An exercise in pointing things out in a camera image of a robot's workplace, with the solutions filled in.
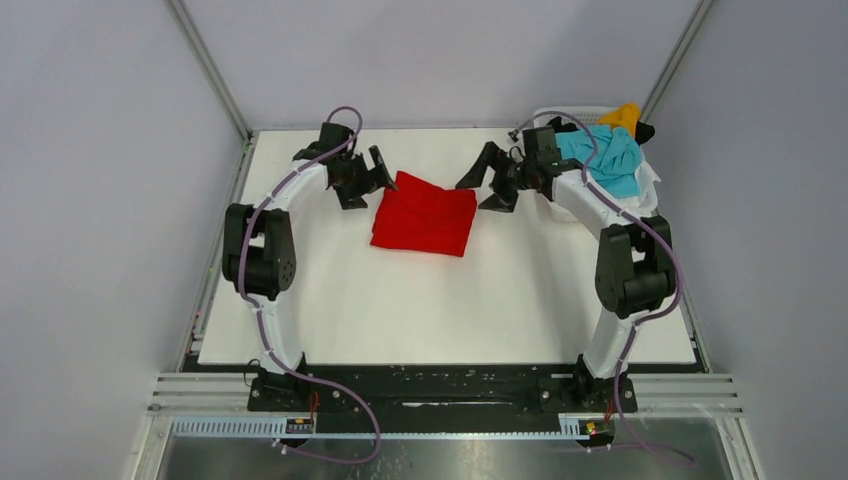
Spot teal t shirt in basket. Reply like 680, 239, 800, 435
555, 125, 642, 199

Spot red t shirt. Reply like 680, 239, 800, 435
370, 171, 477, 257

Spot white plastic laundry basket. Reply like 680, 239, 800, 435
533, 103, 660, 215

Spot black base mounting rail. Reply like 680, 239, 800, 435
247, 364, 638, 430

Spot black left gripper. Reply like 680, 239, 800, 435
333, 146, 395, 210

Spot yellow t shirt in basket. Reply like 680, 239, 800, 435
597, 103, 641, 138

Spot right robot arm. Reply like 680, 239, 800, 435
456, 126, 682, 412

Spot black t shirt in basket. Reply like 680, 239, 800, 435
547, 116, 656, 145

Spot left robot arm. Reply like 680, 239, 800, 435
221, 122, 397, 411

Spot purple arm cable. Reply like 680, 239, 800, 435
506, 110, 697, 472
236, 105, 384, 465

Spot white slotted cable duct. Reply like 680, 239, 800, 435
172, 415, 590, 440

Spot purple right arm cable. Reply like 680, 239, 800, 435
506, 110, 697, 472

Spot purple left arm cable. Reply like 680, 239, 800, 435
236, 105, 384, 465

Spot aluminium frame rails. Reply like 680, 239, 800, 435
149, 373, 744, 418

